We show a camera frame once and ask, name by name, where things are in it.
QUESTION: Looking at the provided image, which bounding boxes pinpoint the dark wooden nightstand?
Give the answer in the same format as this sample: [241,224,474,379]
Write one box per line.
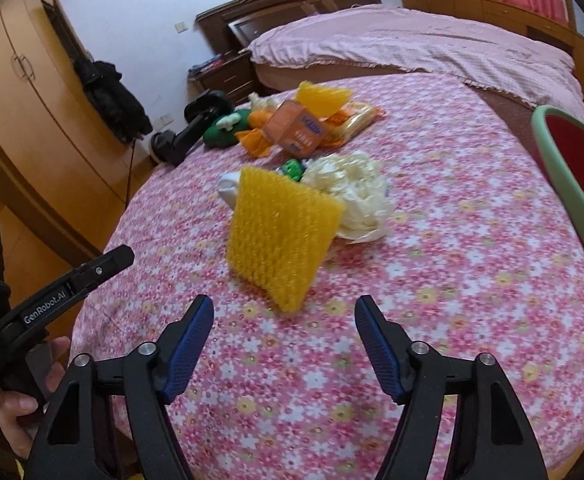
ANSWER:
[188,52,255,98]

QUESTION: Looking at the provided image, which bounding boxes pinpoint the orange carton box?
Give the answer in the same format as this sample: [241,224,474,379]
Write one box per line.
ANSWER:
[263,100,329,157]

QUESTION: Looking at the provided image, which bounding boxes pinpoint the long wooden cabinet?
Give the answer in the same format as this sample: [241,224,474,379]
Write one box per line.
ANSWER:
[399,0,584,126]

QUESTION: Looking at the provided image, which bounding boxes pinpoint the wooden wardrobe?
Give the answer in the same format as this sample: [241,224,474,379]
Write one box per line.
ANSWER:
[0,0,155,261]

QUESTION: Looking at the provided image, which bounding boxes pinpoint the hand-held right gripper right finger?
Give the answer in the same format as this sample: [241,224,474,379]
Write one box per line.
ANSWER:
[354,295,550,480]

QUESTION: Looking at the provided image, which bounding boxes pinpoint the pink floral bedsheet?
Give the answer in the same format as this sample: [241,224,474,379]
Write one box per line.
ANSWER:
[69,72,584,480]

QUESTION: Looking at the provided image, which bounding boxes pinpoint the small green wrapper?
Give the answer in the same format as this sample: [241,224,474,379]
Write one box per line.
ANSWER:
[279,158,307,182]

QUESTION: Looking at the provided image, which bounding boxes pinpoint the person's left hand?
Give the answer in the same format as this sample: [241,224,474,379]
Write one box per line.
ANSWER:
[0,336,72,461]

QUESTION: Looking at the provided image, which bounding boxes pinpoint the black hanging garment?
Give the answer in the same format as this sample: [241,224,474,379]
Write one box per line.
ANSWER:
[74,57,153,143]

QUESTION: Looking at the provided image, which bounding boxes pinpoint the wooden bed headboard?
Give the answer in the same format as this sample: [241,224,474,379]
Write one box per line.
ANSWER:
[195,0,383,56]

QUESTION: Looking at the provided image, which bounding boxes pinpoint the crumpled white plastic bag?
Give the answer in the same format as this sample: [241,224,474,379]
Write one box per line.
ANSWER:
[299,151,393,243]

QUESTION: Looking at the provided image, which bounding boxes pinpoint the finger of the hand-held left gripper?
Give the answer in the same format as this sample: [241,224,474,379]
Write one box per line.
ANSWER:
[69,246,135,298]

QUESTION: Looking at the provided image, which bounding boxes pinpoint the bed with pink cover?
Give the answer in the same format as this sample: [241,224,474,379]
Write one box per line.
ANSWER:
[247,4,584,126]

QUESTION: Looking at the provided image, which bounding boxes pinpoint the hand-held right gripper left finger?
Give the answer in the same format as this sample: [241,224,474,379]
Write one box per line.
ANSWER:
[26,294,216,480]

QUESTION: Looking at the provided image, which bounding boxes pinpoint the brown bed mattress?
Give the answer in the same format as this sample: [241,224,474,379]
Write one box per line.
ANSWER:
[254,62,543,126]

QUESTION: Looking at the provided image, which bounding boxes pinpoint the orange plush piece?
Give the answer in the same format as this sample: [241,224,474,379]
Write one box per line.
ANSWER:
[247,109,277,128]
[234,127,275,161]

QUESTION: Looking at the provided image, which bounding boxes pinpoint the green plush toy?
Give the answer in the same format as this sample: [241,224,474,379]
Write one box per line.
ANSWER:
[202,108,253,150]

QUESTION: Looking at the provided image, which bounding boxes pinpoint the orange snack packet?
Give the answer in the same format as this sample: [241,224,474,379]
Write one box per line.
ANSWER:
[322,101,379,148]

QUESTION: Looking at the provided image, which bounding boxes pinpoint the green and red basin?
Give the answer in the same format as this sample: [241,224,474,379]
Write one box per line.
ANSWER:
[531,105,584,291]

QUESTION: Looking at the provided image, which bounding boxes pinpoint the stack of magazines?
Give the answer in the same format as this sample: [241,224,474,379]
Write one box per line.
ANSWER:
[189,57,225,76]

